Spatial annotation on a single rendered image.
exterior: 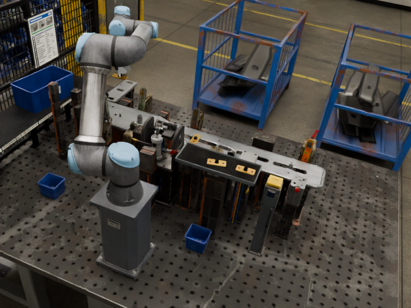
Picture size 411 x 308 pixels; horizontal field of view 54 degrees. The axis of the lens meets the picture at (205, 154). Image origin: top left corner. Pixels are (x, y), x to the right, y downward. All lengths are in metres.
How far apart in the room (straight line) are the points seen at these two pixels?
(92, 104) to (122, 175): 0.29
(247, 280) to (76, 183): 1.09
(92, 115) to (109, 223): 0.46
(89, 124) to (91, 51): 0.27
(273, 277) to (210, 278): 0.30
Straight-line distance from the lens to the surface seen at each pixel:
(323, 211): 2.39
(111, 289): 1.88
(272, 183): 1.74
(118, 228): 1.71
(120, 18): 1.99
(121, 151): 1.53
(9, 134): 2.23
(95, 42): 1.57
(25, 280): 2.28
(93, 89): 1.56
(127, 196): 1.62
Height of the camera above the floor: 2.26
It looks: 37 degrees down
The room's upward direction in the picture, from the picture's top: 7 degrees clockwise
